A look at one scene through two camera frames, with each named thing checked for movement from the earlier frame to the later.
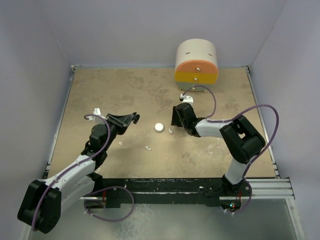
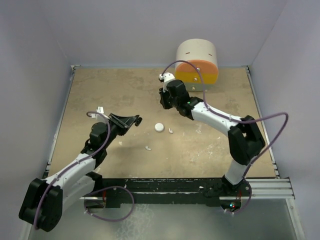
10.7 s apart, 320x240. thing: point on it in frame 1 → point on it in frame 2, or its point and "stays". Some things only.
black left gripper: [121, 122] stays
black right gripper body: [181, 123] → [168, 102]
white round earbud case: [159, 127] stays
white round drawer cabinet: [197, 63] stays
